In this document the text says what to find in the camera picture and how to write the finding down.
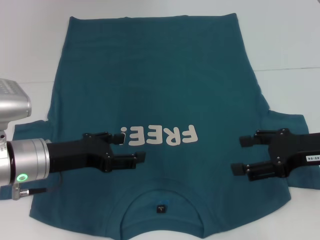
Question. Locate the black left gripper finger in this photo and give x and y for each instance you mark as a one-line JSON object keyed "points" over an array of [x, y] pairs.
{"points": [[117, 139], [125, 162]]}

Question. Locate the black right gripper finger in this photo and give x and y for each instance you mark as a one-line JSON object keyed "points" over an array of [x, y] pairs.
{"points": [[247, 141], [262, 171]]}

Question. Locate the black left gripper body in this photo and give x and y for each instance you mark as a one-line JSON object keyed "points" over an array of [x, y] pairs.
{"points": [[75, 155]]}

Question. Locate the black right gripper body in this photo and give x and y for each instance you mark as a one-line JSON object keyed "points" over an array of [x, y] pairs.
{"points": [[295, 150]]}

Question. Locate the teal blue printed t-shirt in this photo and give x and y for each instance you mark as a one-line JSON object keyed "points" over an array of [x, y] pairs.
{"points": [[160, 75]]}

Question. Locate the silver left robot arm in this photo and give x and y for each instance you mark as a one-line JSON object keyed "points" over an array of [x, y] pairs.
{"points": [[27, 160]]}

